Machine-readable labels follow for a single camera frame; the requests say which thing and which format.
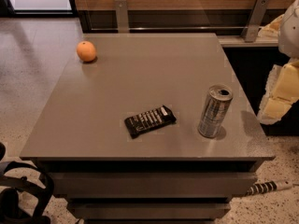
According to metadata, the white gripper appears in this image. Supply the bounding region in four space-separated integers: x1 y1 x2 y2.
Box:
257 0 299 125

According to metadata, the silver redbull can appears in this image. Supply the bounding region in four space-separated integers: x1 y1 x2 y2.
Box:
197 84 234 138

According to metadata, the black chocolate bar wrapper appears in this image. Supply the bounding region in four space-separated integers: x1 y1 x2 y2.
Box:
124 105 177 139

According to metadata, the orange fruit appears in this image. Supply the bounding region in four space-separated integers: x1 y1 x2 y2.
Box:
77 41 96 63

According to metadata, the black chair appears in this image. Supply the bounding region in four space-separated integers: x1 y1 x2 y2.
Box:
0 142 55 224

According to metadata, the striped cable on floor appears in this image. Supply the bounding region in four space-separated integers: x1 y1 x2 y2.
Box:
246 179 294 197

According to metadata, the left metal bracket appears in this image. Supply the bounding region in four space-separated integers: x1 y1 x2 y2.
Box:
114 0 130 33

